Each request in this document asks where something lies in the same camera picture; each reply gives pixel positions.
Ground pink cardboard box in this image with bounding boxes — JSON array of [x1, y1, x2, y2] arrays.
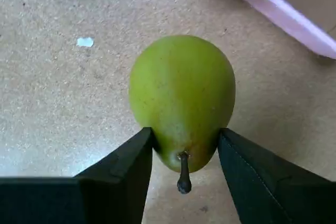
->
[[207, 0, 336, 60]]

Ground green toy pear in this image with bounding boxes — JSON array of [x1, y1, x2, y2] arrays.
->
[[128, 34, 236, 195]]

